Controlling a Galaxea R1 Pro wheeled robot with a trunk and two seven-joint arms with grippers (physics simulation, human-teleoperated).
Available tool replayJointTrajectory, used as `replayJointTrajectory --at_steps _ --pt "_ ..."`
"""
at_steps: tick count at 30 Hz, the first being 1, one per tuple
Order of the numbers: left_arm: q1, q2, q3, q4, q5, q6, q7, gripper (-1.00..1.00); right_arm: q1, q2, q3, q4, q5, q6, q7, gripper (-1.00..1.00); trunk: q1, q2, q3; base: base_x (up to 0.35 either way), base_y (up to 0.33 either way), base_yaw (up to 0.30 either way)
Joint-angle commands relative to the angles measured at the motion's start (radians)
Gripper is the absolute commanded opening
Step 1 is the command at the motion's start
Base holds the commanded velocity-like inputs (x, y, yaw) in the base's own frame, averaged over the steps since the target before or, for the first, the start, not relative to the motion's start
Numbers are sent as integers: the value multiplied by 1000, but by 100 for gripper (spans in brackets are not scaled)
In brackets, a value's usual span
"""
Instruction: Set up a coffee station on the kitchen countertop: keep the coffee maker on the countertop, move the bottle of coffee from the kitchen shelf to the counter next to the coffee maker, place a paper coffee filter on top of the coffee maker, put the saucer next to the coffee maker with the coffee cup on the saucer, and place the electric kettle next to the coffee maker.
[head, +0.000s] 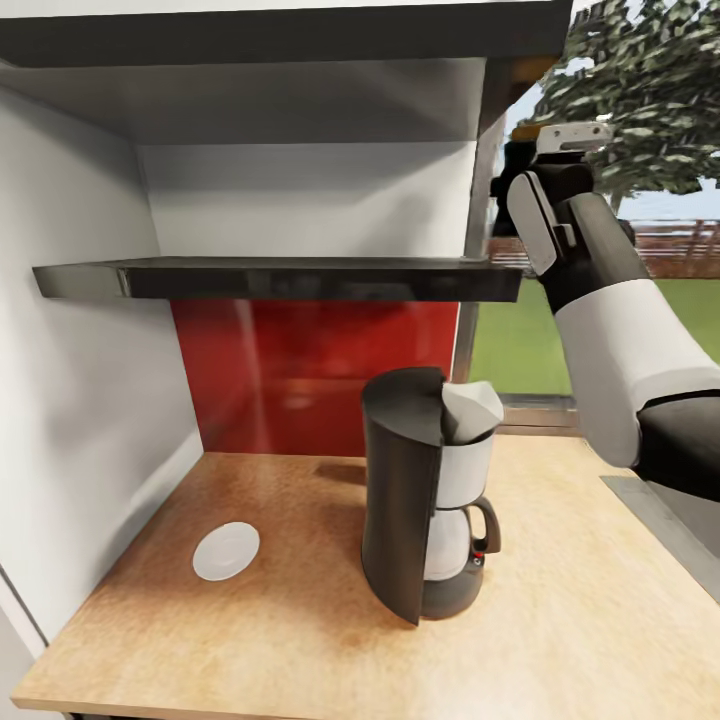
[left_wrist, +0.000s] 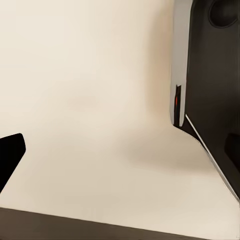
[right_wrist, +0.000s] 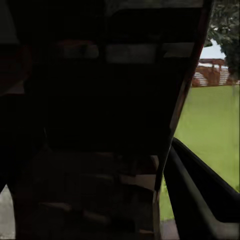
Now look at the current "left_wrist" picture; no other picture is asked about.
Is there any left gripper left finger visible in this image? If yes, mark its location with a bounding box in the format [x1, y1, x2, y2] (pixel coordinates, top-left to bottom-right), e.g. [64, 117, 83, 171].
[0, 133, 26, 193]

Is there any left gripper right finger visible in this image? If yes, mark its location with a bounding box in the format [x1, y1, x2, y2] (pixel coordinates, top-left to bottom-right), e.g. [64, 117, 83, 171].
[224, 133, 240, 173]

